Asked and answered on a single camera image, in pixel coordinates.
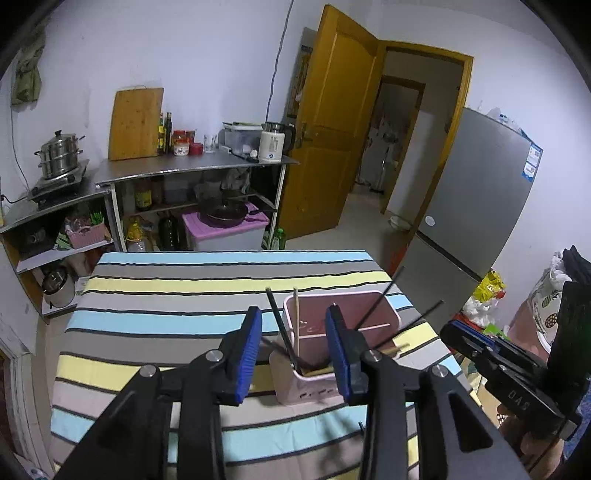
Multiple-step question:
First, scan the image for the white electric kettle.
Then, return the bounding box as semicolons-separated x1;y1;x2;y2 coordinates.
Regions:
257;122;297;162

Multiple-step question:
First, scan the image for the dark oil bottle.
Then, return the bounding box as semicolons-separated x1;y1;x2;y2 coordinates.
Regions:
164;111;172;154

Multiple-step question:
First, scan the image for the clear storage box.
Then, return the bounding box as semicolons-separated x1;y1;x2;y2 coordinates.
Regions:
219;122;263;155

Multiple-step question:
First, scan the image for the green hanging cloth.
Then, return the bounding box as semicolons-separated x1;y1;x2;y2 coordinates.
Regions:
11;30;46;106

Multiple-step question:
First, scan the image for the striped tablecloth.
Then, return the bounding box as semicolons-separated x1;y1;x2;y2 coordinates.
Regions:
50;250;461;479

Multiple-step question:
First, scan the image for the wooden cutting board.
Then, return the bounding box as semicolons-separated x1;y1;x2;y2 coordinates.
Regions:
108;88;164;161

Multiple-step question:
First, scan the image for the grey refrigerator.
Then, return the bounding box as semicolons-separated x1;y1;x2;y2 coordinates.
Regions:
397;109;543;331

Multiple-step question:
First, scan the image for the black chopstick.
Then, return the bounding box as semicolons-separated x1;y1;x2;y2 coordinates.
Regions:
372;300;445;350
353;265;406;330
266;287;301;373

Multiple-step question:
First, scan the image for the red lidded jar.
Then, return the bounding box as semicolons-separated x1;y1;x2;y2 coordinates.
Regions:
171;130;204;156

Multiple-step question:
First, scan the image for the gas stove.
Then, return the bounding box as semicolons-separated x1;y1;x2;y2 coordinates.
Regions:
28;159;89;204

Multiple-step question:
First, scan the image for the black frying pan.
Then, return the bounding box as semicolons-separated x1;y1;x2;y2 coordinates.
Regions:
198;198;276;228

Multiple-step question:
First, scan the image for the pink plastic basket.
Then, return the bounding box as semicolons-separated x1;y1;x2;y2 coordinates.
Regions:
65;222;110;249

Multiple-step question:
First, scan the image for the pink utensil caddy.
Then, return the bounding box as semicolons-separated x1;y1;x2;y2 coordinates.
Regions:
270;291;408;406

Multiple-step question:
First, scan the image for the pineapple print cloth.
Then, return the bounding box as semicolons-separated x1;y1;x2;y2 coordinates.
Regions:
528;252;571;352

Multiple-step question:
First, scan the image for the metal kitchen counter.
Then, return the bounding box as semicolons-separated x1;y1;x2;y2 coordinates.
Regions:
1;150;280;320

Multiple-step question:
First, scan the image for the purple lid storage bin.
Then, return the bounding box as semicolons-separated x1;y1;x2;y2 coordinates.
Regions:
181;202;270;251

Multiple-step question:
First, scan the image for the green bottle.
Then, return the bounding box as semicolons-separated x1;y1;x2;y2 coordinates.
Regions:
270;227;287;251

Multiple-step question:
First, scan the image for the cardboard box with drawings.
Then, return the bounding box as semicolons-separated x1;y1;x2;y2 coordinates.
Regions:
454;353;507;427

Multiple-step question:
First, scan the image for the person's right hand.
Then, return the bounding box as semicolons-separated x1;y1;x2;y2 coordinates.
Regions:
497;405;565;480

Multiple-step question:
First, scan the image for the yellow wooden door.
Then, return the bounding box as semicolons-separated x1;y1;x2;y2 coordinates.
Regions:
277;4;385;239

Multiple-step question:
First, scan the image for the rice cooker pot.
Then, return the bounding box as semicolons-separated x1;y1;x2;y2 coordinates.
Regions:
41;265;75;308

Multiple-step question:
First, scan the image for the yellow snack bag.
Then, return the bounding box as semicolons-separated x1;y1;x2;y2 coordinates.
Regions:
472;269;506;303

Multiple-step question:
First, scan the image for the stainless steel steamer pot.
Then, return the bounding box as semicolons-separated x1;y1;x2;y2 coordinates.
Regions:
34;130;85;180

